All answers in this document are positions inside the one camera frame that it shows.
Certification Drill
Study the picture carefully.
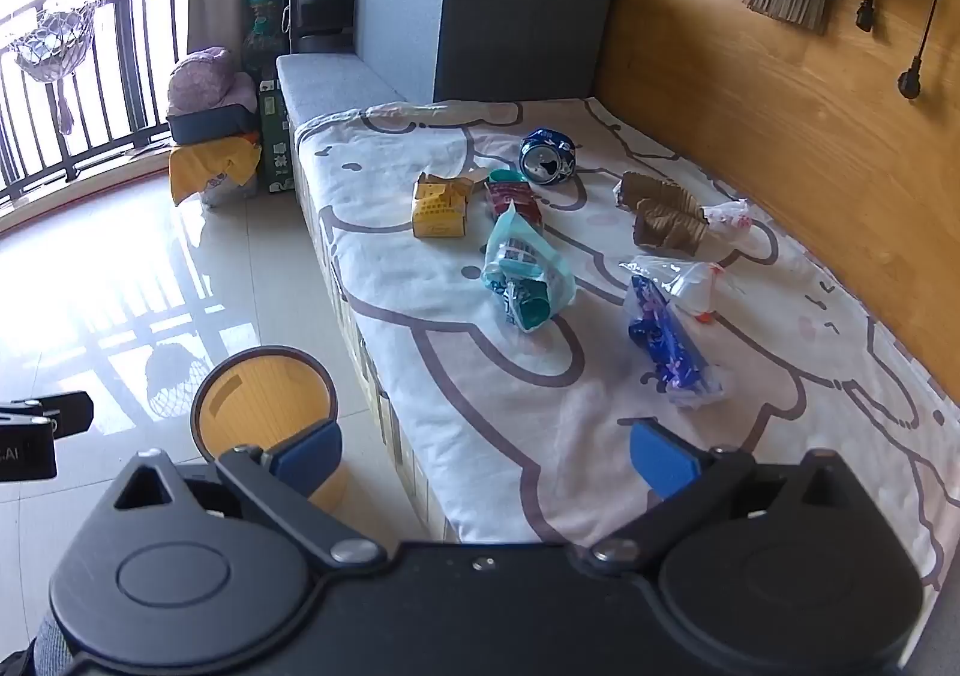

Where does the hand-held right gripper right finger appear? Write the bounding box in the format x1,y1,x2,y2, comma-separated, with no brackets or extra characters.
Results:
574,421,863,576

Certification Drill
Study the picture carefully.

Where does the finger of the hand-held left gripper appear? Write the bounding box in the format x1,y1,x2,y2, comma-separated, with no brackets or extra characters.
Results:
0,391,95,438

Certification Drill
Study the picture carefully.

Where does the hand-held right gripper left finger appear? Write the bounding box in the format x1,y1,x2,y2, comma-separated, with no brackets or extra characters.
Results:
112,418,387,567

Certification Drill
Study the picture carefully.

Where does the round wooden trash bin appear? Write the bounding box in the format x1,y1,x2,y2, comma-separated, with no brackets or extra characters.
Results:
190,344,350,513

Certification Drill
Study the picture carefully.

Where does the brown cardboard piece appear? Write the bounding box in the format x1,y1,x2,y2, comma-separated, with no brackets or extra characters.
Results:
614,170,712,255

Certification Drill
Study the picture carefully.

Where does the yellow paper carton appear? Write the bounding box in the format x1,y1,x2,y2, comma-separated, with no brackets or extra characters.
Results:
410,172,476,240

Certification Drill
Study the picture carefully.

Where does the crushed blue drink can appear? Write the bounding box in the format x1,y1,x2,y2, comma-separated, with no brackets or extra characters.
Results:
519,127,578,186

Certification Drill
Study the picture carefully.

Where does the blue wrapper in clear plastic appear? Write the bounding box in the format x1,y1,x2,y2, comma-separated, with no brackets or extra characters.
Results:
626,274,725,408

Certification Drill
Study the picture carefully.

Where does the crumpled clear white plastic bag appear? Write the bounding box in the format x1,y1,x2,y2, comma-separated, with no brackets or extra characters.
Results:
619,254,725,326

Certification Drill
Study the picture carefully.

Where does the cartoon printed bed sheet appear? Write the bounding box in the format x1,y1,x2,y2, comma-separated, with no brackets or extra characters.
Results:
294,97,960,594

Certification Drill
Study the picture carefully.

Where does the teal plastic bag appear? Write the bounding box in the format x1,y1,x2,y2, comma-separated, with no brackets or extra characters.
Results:
480,199,578,335

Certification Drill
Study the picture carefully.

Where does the white plastic bag red print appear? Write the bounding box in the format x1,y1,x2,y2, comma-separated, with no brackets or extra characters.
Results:
703,199,755,243

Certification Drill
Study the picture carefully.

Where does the yellow cloth bundle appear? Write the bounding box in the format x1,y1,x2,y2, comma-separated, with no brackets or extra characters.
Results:
168,134,264,209

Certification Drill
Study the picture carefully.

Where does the red snack packet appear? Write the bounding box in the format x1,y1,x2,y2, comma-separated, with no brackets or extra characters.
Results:
484,181,545,228

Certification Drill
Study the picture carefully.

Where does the green cardboard box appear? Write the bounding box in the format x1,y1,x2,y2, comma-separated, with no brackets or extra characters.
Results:
256,79,298,196

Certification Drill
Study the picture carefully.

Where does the pink plush bundle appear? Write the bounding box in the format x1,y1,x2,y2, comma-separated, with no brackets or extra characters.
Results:
166,46,258,119

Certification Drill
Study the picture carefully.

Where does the hanging woven basket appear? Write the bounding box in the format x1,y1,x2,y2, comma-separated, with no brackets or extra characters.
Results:
6,0,104,138

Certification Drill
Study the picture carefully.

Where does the black balcony railing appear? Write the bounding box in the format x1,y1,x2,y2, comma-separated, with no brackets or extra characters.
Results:
0,0,193,206

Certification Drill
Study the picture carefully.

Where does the grey mattress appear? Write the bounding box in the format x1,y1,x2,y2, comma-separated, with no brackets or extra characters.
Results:
275,52,410,125

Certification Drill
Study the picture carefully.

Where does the grey fabric storage box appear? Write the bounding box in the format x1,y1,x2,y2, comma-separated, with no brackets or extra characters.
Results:
351,0,626,108

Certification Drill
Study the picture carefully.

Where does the long black power cable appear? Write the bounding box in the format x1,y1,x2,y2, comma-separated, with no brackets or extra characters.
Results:
898,0,949,104

